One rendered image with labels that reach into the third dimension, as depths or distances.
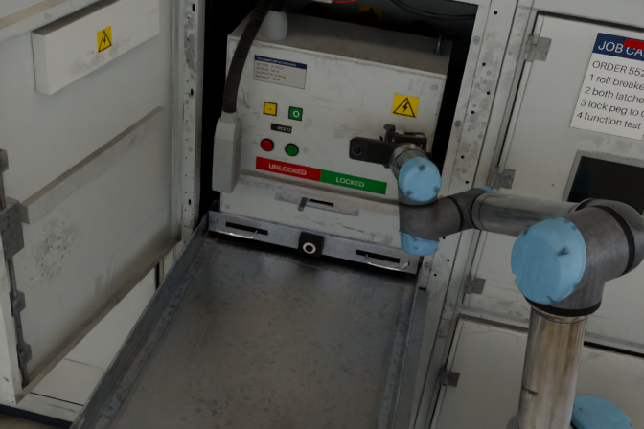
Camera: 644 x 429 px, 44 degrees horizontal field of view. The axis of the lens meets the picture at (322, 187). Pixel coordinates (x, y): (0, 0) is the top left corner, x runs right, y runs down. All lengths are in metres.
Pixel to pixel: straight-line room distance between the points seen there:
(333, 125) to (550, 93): 0.49
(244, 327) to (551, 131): 0.79
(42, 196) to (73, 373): 1.09
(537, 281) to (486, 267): 0.69
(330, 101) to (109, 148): 0.50
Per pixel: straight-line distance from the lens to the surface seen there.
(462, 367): 2.09
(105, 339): 2.36
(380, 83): 1.76
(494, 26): 1.64
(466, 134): 1.74
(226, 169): 1.81
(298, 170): 1.89
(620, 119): 1.71
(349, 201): 1.86
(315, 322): 1.83
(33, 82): 1.44
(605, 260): 1.22
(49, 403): 2.66
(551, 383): 1.33
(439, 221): 1.53
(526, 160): 1.74
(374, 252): 1.96
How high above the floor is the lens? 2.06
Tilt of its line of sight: 32 degrees down
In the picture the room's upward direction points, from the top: 7 degrees clockwise
